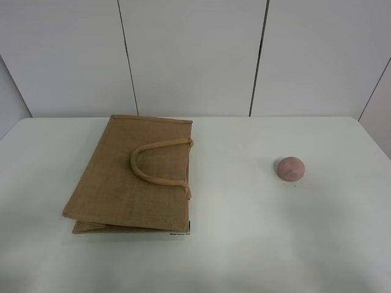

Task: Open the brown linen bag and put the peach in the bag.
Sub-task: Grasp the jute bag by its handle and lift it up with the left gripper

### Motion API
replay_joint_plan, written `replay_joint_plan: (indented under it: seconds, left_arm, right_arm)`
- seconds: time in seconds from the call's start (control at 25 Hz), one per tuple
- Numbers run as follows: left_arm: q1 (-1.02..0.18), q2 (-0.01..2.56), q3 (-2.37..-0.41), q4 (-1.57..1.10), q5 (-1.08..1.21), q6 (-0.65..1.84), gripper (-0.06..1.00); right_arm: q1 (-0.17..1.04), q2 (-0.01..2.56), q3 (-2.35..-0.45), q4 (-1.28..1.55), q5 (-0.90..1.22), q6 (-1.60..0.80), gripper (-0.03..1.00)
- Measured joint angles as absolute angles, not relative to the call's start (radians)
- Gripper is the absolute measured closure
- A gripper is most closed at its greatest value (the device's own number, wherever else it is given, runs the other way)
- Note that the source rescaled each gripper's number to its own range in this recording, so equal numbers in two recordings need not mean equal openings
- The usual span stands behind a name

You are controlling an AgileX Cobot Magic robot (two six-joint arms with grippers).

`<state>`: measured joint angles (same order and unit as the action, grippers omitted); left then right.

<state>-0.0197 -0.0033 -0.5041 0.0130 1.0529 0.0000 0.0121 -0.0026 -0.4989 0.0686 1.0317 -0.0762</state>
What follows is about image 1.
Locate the brown linen tote bag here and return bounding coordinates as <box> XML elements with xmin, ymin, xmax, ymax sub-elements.
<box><xmin>62</xmin><ymin>115</ymin><xmax>194</xmax><ymax>234</ymax></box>

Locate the pink peach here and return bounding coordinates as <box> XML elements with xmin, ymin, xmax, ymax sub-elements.
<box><xmin>272</xmin><ymin>156</ymin><xmax>305</xmax><ymax>182</ymax></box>

